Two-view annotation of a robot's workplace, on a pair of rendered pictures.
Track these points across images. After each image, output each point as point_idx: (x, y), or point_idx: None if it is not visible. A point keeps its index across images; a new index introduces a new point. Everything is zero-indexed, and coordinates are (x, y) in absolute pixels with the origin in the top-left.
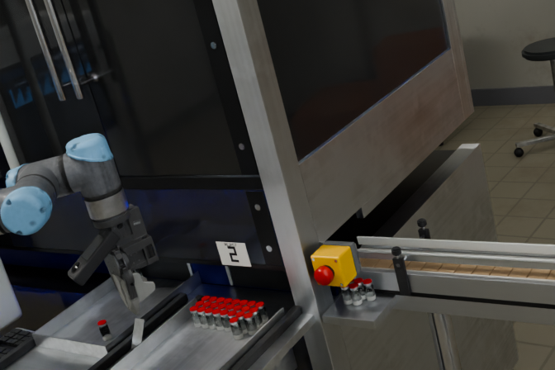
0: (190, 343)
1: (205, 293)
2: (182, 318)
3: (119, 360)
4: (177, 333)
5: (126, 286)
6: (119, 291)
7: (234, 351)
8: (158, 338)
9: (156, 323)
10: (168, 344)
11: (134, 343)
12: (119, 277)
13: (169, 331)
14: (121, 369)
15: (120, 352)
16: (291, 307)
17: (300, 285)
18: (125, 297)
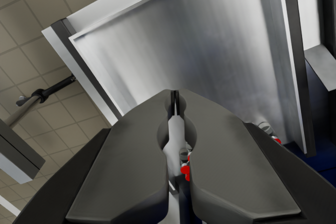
0: (237, 103)
1: (319, 158)
2: (294, 122)
3: (286, 9)
4: (278, 104)
5: (67, 190)
6: (231, 122)
7: (170, 126)
8: (288, 82)
9: (331, 96)
10: (267, 85)
11: (322, 52)
12: (211, 205)
13: (289, 99)
14: (274, 4)
15: (328, 25)
16: (176, 191)
17: (166, 221)
18: (184, 118)
